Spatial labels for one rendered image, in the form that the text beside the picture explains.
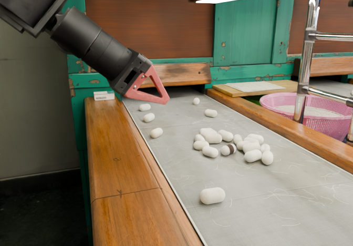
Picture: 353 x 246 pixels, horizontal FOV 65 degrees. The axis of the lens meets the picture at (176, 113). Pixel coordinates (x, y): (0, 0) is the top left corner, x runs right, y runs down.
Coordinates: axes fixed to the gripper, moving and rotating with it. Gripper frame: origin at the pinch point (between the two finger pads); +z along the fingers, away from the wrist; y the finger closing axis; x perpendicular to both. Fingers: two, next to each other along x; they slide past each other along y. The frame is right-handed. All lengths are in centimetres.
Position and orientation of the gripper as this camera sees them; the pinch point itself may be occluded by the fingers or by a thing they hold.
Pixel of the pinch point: (163, 98)
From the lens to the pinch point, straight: 48.3
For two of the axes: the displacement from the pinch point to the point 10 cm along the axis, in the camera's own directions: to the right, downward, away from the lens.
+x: -6.1, 7.9, 0.4
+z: 7.2, 5.4, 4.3
